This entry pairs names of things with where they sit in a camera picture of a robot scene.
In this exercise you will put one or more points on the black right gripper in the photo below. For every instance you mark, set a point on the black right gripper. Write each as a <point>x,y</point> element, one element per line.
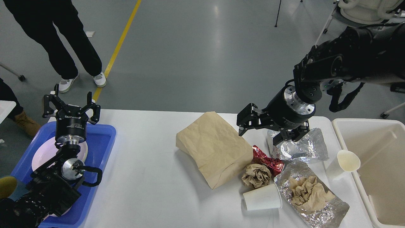
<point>285,111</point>

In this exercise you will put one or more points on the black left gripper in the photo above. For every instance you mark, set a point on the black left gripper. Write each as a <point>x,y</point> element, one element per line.
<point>71,123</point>

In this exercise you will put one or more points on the pink plate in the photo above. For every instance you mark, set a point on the pink plate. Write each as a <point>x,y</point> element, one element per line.
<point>47,150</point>

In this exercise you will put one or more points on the brown paper bag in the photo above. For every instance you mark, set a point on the brown paper bag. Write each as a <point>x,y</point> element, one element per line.
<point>218,151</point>

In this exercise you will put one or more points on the teal mug yellow inside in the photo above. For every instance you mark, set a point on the teal mug yellow inside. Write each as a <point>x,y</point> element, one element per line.
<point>8,186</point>

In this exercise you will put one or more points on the pink mug dark inside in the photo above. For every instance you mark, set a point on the pink mug dark inside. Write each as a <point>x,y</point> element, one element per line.
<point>55,216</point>

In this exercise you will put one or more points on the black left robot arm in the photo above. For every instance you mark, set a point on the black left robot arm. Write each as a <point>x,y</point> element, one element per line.
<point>54,185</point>

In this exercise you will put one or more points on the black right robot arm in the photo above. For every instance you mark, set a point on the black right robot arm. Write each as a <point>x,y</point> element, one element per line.
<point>368,54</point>

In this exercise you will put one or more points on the red foil wrapper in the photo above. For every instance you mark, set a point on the red foil wrapper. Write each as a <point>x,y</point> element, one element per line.
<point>274,165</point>

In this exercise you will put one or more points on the brown boot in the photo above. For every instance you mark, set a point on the brown boot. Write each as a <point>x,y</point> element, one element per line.
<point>18,114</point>

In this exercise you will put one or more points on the flat aluminium foil sheet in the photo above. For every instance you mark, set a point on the flat aluminium foil sheet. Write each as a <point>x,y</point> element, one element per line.
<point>309,149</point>

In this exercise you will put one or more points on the crumpled brown paper ball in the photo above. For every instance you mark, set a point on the crumpled brown paper ball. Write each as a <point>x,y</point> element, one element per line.
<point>256,176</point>

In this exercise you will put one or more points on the white chair base left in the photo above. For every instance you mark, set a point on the white chair base left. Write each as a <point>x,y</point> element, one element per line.
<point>21,77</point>

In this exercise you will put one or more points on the white side table left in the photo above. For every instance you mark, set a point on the white side table left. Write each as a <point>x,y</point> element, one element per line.
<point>5,108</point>

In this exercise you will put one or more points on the white paper cup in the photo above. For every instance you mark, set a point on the white paper cup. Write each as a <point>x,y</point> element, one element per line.
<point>267,197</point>

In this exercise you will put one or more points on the white plastic spoon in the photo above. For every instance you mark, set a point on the white plastic spoon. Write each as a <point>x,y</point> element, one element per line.
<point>343,164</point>

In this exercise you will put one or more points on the black tripod leg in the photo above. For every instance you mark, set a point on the black tripod leg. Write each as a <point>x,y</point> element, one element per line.
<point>278,13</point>

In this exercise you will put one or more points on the person leg top left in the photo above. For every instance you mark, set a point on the person leg top left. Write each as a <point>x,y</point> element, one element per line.
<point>42,20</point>

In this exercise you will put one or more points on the crumpled aluminium foil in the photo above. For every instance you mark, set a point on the crumpled aluminium foil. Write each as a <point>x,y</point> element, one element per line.
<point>330,216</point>

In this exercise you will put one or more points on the beige plastic bin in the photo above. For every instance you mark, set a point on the beige plastic bin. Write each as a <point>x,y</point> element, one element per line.
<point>380,179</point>

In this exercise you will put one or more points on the white office chair right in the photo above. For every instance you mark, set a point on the white office chair right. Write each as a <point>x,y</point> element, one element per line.
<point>357,13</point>

